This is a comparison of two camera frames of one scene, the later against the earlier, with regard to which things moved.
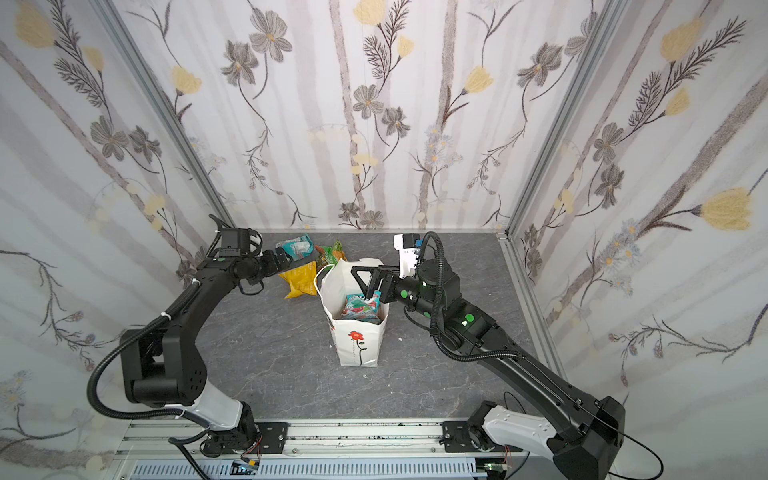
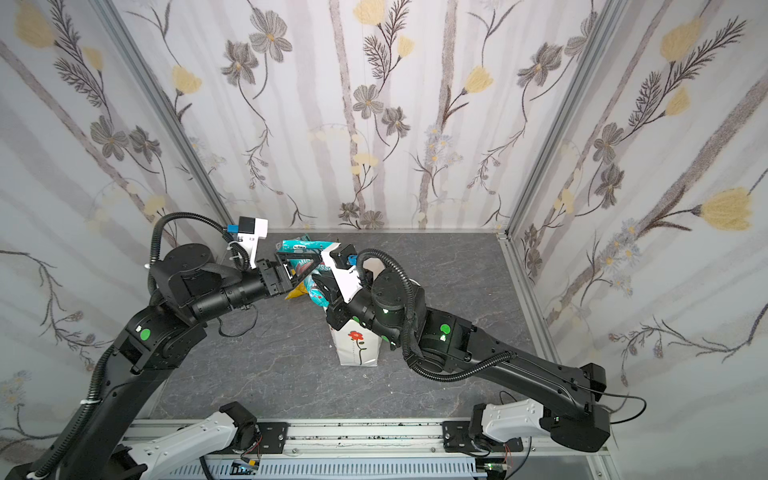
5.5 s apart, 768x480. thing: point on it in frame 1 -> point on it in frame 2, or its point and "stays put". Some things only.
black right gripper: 383,285 -> 335,293
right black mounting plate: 457,438 stays put
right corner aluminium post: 609,20 stays put
